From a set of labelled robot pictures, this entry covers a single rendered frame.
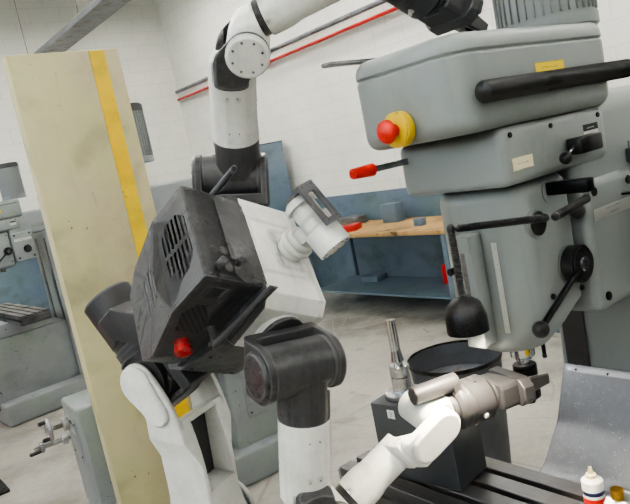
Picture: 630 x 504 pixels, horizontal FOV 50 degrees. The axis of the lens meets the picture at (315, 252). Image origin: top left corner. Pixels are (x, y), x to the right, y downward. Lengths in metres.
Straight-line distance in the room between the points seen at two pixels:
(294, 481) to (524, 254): 0.56
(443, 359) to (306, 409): 2.63
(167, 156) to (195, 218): 9.81
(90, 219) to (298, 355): 1.70
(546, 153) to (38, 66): 1.94
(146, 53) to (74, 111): 8.46
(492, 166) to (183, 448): 0.81
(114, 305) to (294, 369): 0.53
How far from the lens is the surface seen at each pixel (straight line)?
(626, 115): 1.53
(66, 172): 2.66
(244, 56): 1.20
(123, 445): 2.81
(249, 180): 1.33
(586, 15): 1.48
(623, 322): 1.71
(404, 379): 1.64
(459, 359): 3.72
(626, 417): 1.75
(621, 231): 1.46
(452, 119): 1.10
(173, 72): 11.23
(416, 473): 1.68
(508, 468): 1.70
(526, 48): 1.23
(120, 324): 1.44
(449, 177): 1.23
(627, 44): 5.87
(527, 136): 1.22
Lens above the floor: 1.75
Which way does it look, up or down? 8 degrees down
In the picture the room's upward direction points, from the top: 11 degrees counter-clockwise
